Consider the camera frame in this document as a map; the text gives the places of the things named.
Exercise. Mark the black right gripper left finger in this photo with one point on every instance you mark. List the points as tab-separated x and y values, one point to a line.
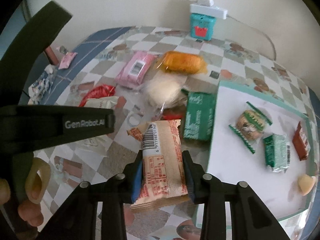
76	217

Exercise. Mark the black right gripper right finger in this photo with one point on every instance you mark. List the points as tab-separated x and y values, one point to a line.
250	217

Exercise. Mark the white printed snack packet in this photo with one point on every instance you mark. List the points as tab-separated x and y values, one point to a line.
101	143

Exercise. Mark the large red snack bag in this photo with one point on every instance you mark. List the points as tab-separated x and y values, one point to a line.
100	91

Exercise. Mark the dark green snack box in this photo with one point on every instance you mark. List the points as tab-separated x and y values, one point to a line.
199	117

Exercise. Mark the pink snack packet with barcode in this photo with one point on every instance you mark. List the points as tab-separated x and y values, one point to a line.
132	74

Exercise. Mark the small red candy packet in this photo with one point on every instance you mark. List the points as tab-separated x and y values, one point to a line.
174	113

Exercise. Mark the clear bag with cream bun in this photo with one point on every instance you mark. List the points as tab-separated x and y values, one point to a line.
164	91

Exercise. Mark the orange snack packet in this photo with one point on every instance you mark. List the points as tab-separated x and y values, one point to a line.
182	63

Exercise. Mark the person's left hand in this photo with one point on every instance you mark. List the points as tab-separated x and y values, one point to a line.
23	186

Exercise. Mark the crumpled blue white wrapper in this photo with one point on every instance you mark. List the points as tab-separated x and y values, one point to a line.
42	86

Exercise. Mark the small cream pastry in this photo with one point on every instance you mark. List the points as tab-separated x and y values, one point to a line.
306	183

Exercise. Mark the small green snack packet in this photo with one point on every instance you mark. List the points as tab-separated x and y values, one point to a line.
277	152

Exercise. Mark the white tray with teal rim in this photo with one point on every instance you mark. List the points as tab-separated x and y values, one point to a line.
231	161

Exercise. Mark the small pink packet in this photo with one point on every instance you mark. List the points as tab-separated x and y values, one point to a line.
66	60

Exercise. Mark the brown chocolate bar packet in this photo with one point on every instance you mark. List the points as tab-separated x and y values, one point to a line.
301	143

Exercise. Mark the round cookie green wrapper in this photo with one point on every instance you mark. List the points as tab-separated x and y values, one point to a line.
251	125

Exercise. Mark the checkered printed tablecloth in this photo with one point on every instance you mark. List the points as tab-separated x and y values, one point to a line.
104	59

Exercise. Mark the teal toy box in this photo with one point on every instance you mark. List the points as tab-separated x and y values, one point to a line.
202	26

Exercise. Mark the white power strip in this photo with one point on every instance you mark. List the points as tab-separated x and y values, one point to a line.
207	7

